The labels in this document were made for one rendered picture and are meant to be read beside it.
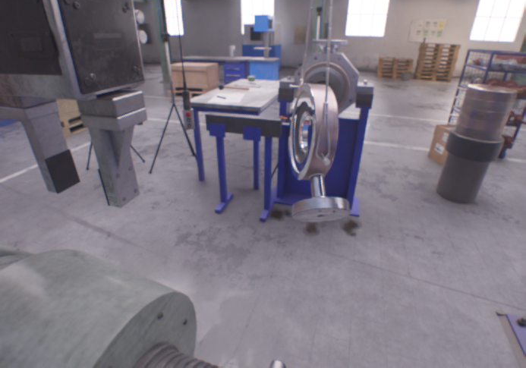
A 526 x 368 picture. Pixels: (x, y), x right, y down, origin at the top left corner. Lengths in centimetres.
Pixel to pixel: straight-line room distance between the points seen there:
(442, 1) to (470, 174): 1146
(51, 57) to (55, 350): 32
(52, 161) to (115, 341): 34
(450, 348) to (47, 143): 191
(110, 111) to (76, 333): 27
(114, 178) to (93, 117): 10
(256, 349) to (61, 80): 150
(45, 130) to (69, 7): 25
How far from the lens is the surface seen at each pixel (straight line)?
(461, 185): 317
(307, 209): 90
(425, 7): 1397
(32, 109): 58
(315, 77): 208
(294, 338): 170
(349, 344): 174
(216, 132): 227
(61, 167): 61
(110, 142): 47
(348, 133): 245
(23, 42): 44
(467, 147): 300
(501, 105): 298
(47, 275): 49
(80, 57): 41
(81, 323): 41
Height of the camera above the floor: 145
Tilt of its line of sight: 27 degrees down
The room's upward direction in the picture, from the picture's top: straight up
